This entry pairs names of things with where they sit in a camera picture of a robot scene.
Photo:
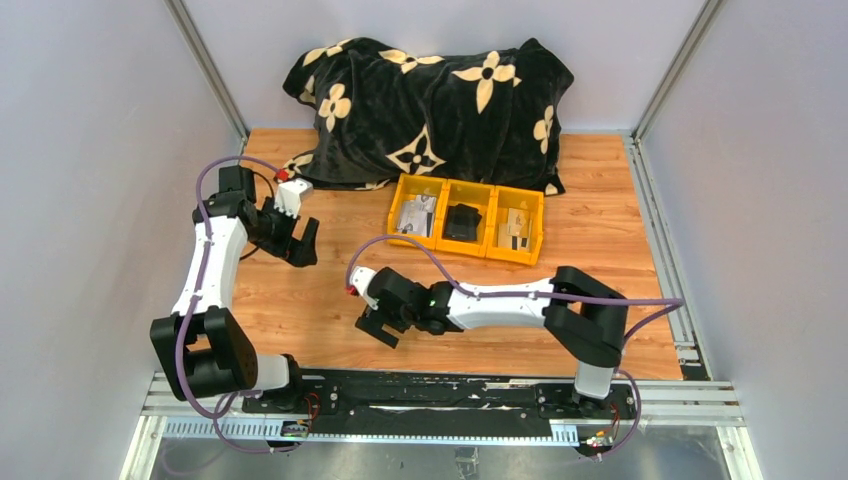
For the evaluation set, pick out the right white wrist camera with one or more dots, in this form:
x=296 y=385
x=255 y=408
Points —
x=359 y=280

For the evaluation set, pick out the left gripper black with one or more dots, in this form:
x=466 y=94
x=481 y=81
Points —
x=285 y=230

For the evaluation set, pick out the left yellow plastic bin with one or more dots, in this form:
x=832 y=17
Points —
x=407 y=187

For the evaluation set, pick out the black cards stack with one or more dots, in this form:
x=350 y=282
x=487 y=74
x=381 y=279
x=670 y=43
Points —
x=461 y=223

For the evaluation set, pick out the grey white cards stack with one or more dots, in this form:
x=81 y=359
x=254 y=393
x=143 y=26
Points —
x=417 y=216

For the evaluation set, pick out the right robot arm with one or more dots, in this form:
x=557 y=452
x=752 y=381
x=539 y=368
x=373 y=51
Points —
x=585 y=316

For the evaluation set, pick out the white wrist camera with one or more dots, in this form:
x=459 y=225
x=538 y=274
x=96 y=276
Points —
x=359 y=280
x=290 y=195

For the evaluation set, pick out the black floral plush blanket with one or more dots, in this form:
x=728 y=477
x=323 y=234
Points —
x=380 y=112

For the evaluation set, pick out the middle yellow plastic bin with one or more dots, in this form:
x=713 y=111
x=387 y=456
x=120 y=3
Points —
x=477 y=195

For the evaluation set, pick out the right yellow plastic bin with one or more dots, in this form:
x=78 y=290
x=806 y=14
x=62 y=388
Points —
x=529 y=200

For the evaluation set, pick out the aluminium frame rail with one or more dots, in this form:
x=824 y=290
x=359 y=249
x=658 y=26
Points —
x=659 y=403

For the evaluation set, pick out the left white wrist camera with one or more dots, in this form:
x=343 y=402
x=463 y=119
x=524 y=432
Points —
x=290 y=195

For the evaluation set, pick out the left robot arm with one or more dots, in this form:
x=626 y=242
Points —
x=201 y=347

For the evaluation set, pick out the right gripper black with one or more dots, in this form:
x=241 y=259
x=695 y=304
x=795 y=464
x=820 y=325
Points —
x=383 y=314

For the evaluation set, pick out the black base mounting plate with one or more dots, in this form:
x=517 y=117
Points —
x=421 y=404

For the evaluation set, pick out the yellow plastic bin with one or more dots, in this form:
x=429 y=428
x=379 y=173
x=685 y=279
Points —
x=529 y=200
x=477 y=195
x=407 y=187

